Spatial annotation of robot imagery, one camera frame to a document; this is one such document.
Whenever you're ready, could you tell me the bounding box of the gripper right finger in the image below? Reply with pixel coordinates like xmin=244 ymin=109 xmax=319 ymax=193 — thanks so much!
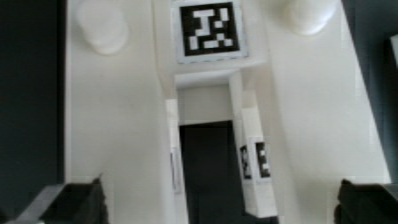
xmin=333 ymin=179 xmax=398 ymax=224

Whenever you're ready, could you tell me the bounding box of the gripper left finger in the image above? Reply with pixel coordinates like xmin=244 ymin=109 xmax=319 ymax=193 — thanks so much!
xmin=10 ymin=178 xmax=109 ymax=224

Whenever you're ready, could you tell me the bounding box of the white chair leg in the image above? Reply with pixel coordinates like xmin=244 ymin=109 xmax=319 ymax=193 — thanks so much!
xmin=237 ymin=136 xmax=276 ymax=218

